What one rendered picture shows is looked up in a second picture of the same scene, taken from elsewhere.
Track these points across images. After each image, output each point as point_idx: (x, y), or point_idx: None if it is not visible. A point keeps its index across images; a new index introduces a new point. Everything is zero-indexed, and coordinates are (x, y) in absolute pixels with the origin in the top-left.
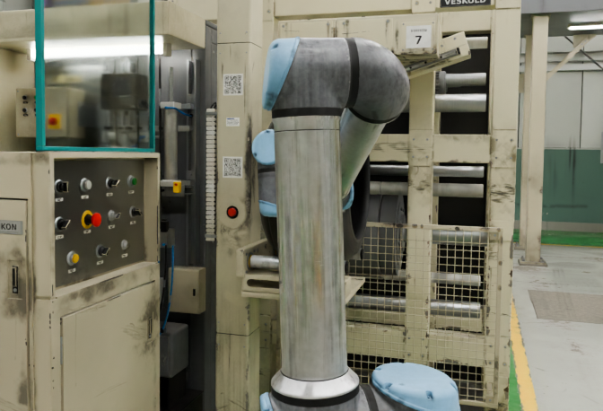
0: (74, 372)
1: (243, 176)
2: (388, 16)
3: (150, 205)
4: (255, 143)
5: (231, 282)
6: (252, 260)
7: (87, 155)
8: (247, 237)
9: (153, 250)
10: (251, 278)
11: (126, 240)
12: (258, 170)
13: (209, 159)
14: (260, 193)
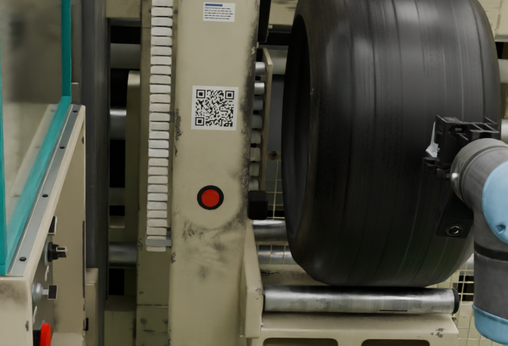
0: None
1: (239, 127)
2: None
3: (65, 219)
4: (502, 202)
5: (204, 326)
6: (271, 300)
7: (50, 220)
8: (240, 244)
9: (75, 310)
10: (273, 336)
11: (44, 319)
12: (493, 253)
13: (158, 88)
14: (496, 301)
